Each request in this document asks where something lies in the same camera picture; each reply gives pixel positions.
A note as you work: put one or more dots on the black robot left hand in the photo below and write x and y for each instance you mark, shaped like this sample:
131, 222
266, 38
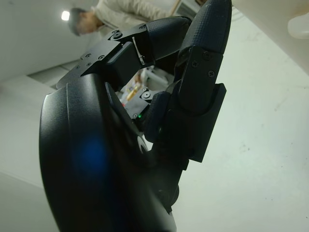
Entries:
96, 157

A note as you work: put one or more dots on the white toaster lever knob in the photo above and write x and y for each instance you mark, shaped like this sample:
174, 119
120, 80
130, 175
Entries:
300, 26

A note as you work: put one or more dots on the person in dark trousers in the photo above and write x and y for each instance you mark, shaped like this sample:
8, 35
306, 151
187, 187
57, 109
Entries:
120, 9

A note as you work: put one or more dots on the cream white two-slot toaster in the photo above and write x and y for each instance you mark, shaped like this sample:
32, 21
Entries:
265, 14

